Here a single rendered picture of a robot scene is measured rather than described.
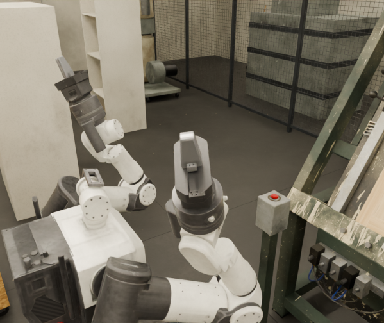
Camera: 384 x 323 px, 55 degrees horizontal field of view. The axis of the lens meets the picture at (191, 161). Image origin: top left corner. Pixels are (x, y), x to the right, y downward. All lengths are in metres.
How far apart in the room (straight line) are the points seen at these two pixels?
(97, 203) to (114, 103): 4.29
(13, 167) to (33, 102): 0.58
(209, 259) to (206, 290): 0.19
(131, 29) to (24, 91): 2.19
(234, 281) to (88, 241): 0.35
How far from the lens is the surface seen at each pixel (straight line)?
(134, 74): 5.16
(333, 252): 1.96
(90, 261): 0.88
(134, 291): 0.79
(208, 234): 0.69
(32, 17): 3.19
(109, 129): 1.16
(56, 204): 1.14
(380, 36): 2.20
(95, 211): 0.89
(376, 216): 1.92
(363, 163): 1.97
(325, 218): 1.98
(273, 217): 1.89
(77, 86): 1.14
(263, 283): 2.23
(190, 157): 0.55
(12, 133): 3.33
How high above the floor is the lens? 1.92
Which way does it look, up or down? 26 degrees down
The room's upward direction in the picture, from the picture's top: straight up
